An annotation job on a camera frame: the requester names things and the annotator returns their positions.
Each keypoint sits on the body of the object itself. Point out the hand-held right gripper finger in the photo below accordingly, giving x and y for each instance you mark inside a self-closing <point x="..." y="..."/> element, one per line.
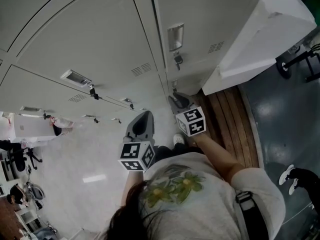
<point x="173" y="104"/>
<point x="183" y="97"/>

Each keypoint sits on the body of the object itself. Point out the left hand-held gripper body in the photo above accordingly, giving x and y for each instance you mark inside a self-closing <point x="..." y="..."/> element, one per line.
<point x="136" y="156"/>

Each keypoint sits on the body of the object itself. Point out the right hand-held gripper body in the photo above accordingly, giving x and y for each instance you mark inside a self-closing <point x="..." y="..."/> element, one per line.
<point x="191" y="121"/>

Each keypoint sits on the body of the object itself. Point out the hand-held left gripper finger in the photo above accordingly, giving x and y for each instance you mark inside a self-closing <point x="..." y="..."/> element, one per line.
<point x="132" y="121"/>
<point x="151" y="126"/>

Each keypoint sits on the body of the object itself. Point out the bank of grey locker doors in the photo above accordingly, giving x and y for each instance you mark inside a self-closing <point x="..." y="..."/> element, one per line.
<point x="100" y="34"/>

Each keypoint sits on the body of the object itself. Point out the person's left forearm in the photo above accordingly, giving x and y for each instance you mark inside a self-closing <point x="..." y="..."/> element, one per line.
<point x="130" y="186"/>

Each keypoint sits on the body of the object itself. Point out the person's right forearm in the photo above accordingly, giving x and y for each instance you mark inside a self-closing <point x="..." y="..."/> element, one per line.
<point x="220" y="156"/>

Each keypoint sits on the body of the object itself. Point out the black locker key bunch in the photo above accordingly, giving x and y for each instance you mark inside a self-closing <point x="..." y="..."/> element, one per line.
<point x="178" y="59"/>
<point x="93" y="92"/>

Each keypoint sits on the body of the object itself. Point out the person's white shoe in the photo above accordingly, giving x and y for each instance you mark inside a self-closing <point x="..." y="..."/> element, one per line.
<point x="286" y="174"/>
<point x="178" y="139"/>
<point x="293" y="187"/>

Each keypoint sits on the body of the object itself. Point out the person's black trousers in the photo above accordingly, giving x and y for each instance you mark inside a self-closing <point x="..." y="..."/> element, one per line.
<point x="170" y="151"/>

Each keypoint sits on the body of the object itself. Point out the brown wooden slat bench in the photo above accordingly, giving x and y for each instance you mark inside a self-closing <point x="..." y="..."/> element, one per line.
<point x="230" y="124"/>

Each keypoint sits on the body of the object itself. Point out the red print plastic bag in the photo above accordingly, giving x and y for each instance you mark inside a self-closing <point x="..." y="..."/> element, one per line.
<point x="62" y="125"/>

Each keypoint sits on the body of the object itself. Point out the white flower print t-shirt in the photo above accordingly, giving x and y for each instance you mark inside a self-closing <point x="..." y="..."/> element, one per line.
<point x="200" y="209"/>

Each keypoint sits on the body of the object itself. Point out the white square pillar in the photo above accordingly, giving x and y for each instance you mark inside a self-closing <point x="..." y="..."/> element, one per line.
<point x="257" y="39"/>

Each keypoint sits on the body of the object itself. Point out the white box cabinet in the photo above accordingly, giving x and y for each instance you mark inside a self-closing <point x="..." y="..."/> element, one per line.
<point x="32" y="129"/>

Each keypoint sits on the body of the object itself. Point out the black office chair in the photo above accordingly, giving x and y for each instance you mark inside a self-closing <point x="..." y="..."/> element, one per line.
<point x="20" y="156"/>

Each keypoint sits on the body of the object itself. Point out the white low shelf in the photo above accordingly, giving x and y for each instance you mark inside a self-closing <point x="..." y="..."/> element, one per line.
<point x="28" y="220"/>

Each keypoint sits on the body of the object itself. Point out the black wheeled cart frame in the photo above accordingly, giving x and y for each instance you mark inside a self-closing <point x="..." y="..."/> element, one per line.
<point x="300" y="59"/>

